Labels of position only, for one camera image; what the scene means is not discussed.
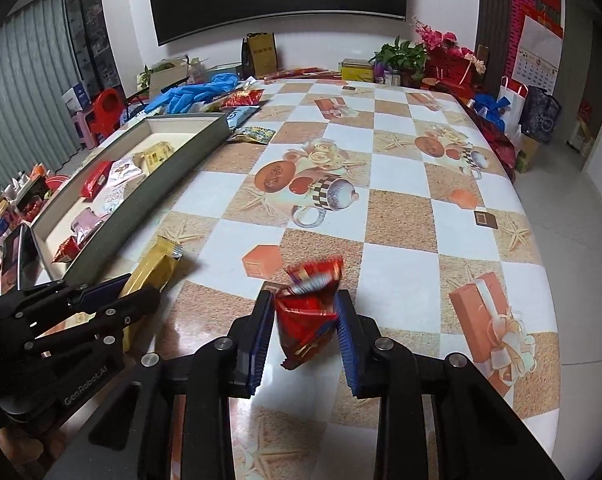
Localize checkered printed tablecloth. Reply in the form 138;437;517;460
31;77;554;480

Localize red snack bag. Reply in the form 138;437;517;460
220;89;264;110

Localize pink artificial flowers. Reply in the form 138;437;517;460
413;17;474;61

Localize red embossed snack packet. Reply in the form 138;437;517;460
51;236;84;264

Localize wall calendar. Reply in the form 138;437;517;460
513;10;564;90

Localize pink white cookie packet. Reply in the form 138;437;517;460
88;185;127;216
106;157;144;186

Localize long grey-green box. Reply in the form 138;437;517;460
30;112;230;283

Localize green tin box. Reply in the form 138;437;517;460
340;58;374;82

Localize small red packet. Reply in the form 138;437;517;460
273;256;344;371

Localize black yellow gift bag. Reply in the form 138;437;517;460
241;33;277;78

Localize blue rubber gloves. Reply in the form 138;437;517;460
145;73;239;115

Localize plain pink snack packet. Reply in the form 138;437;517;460
70;208;109;238

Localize glossy red pillow snack packet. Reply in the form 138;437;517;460
80;161;114;200

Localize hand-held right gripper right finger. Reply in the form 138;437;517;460
335;291;562;480

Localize dark red bag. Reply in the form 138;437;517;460
476;110;516;171

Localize red flat box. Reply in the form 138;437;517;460
263;66;342;83

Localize red plastic chair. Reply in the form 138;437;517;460
90;88;124;136

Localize glass display cabinet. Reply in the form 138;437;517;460
64;0;147;101

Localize pink plastic stool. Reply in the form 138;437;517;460
72;110;99;148

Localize white paper bag red handles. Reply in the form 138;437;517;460
496;76;529;131

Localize red gift basket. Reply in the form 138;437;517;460
423;55;482;91

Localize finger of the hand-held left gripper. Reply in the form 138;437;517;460
25;286;162;357
0;273;133;328

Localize yellow biscuit packet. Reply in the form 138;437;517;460
134;142;174;173

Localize yellow cardboard box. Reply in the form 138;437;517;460
570;122;598;153

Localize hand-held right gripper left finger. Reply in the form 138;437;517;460
56;290;277;480

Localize blue plastic bag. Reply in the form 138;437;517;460
473;95;509;126

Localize gold snack packet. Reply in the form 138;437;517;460
118;235;183;353

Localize dark blue patterned bag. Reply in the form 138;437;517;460
520;86;562;143

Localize grey curtain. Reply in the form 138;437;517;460
0;0;89;186

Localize green potted plant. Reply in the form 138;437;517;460
371;37;429;83

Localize colourful patterned snack packet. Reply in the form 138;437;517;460
229;126;277;145

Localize white blue carton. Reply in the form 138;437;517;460
62;81;91;113

